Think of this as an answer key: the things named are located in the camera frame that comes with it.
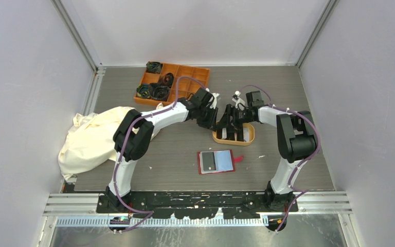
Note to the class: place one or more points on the tan oval tray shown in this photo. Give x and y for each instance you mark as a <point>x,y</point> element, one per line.
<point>248,135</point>

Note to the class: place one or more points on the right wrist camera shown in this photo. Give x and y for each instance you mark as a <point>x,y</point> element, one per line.
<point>240,104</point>

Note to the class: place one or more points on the large black rolled belt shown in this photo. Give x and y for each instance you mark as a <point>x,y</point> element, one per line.
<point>159,92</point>

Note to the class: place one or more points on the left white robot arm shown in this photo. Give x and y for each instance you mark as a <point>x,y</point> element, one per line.
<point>134,134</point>

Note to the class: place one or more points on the cream cloth bag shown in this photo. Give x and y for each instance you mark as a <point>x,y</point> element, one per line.
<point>89,142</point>

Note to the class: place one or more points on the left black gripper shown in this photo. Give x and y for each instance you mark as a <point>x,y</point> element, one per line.
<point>212,123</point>

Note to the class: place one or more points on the dark rolled belt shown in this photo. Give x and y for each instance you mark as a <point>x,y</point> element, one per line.
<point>154,67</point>
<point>166,80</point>

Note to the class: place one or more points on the orange compartment organizer tray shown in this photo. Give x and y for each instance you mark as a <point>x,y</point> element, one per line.
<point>187,80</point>

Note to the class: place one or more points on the black card in holder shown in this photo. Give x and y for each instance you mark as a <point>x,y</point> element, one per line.
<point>208,161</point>

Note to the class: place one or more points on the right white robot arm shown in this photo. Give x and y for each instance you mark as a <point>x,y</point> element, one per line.
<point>297,140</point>

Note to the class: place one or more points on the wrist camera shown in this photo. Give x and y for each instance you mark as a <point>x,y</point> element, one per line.
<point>211,99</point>
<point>240,104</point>

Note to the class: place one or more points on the dark rolled belt top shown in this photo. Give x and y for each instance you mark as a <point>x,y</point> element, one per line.
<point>154,67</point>

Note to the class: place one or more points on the red card holder wallet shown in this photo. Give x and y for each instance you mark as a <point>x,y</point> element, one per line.
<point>225,161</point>

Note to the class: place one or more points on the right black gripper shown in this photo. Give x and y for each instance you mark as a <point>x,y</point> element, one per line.
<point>225,122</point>

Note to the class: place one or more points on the green rolled belt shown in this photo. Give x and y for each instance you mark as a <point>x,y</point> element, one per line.
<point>142,91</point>

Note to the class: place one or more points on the dark rolled belt middle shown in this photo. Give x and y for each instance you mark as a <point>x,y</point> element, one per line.
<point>166,80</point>

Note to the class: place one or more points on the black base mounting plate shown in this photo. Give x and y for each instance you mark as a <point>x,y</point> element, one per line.
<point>198,204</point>

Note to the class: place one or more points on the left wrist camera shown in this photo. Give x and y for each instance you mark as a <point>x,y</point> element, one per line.
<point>211,99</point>

